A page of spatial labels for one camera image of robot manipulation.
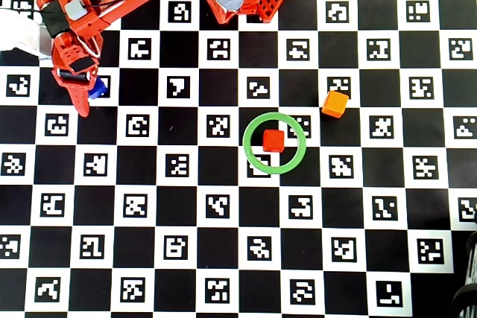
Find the red gripper black motor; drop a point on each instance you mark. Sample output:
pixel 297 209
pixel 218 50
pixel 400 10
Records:
pixel 73 76

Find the blue cube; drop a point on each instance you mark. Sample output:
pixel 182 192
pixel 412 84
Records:
pixel 100 89

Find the red cube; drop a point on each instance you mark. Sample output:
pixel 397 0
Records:
pixel 273 140

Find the orange cube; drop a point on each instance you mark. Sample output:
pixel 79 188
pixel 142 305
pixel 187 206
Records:
pixel 334 104

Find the small grey block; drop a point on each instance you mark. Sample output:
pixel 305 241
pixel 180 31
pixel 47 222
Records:
pixel 76 9

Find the black white marker checkerboard mat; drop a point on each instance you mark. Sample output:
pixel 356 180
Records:
pixel 175 206

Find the black ribbed stand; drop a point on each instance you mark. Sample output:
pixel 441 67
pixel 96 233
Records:
pixel 471 295

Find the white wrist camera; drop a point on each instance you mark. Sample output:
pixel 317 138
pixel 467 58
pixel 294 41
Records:
pixel 18 31

